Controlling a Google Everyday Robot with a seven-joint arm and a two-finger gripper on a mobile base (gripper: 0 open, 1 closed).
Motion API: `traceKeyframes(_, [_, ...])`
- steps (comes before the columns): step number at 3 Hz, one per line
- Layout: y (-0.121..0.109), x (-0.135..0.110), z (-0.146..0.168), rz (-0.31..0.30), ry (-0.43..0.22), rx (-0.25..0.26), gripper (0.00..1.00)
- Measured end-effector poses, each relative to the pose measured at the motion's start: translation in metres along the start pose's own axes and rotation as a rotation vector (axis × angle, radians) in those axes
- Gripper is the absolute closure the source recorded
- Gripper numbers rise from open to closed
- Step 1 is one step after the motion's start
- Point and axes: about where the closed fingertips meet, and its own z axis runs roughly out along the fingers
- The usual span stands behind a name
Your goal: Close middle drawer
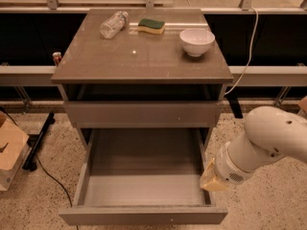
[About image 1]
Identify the black stand leg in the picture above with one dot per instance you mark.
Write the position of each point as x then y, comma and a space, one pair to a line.
235, 106
35, 142

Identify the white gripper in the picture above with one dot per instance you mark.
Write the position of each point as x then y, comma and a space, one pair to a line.
227, 167

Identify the grey drawer cabinet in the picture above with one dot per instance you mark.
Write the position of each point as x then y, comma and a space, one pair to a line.
136, 66

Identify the green yellow sponge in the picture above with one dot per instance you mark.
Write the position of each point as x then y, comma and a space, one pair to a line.
151, 26

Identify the red soda can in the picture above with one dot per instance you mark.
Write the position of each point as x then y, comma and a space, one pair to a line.
57, 58

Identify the clear plastic bottle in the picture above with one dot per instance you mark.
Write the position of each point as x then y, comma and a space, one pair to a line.
114, 24

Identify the cardboard box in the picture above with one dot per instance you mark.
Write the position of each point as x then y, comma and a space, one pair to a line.
13, 147

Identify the cardboard box right edge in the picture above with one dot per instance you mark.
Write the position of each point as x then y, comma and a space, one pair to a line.
303, 107

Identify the black stand leg right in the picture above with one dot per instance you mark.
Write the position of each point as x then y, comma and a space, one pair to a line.
235, 106

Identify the black stand leg left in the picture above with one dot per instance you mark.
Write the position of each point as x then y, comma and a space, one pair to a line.
35, 142

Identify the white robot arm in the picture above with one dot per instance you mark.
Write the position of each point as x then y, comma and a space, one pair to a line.
269, 135

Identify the grey drawer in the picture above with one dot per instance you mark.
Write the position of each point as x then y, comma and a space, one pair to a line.
143, 114
142, 176

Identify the white bowl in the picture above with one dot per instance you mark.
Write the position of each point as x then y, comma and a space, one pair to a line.
196, 42

